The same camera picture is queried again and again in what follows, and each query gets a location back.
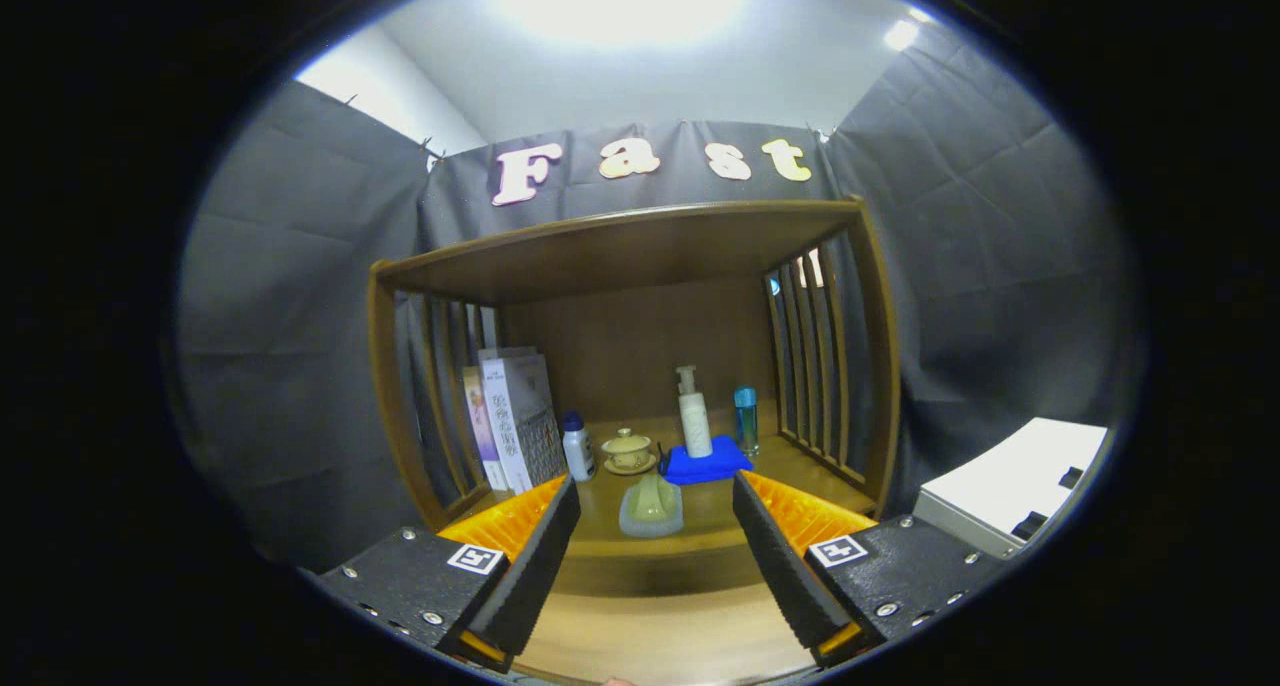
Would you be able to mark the beige lidded ceramic teacup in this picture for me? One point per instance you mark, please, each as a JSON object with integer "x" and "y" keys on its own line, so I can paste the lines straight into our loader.
{"x": 628, "y": 453}

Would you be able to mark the white plastic storage unit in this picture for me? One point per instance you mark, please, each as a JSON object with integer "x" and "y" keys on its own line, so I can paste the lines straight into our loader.
{"x": 1010, "y": 476}

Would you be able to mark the white bottle with blue cap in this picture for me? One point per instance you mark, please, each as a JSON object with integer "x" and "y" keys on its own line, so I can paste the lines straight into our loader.
{"x": 578, "y": 451}

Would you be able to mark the small ceiling light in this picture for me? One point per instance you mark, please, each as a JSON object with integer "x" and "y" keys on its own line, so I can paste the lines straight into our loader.
{"x": 901, "y": 34}

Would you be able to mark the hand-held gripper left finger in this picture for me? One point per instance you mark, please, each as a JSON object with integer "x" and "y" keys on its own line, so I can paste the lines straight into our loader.
{"x": 525, "y": 571}

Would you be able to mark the pale green clear-wrapped item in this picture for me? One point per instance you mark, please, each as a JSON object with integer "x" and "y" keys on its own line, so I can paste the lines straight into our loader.
{"x": 651, "y": 506}

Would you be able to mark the purple book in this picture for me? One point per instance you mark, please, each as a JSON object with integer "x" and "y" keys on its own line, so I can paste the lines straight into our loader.
{"x": 483, "y": 426}

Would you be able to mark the white pump bottle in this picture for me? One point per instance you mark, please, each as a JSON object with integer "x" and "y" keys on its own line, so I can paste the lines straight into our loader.
{"x": 695, "y": 421}

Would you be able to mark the brown wooden cabinet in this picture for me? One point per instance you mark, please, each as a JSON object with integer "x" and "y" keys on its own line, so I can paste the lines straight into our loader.
{"x": 620, "y": 256}

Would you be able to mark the wooden countertop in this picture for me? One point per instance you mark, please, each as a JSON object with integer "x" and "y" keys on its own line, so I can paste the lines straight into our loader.
{"x": 710, "y": 511}

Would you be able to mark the blue tumbler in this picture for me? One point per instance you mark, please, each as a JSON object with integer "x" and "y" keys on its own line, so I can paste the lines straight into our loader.
{"x": 746, "y": 424}

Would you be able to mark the blue folded cloth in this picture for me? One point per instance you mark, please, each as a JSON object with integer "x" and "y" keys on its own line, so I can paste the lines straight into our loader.
{"x": 710, "y": 466}

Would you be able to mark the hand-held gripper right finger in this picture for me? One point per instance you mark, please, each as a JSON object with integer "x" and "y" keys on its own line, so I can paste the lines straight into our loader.
{"x": 780, "y": 566}

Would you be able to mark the large ceiling light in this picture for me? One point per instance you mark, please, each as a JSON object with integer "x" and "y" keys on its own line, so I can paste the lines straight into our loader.
{"x": 620, "y": 1}

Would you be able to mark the wooden drawer with black knob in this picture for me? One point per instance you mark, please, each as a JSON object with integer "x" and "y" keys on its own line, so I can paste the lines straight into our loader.
{"x": 660, "y": 636}

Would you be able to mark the white patterned book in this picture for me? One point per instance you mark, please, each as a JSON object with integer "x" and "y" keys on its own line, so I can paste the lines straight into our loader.
{"x": 525, "y": 426}

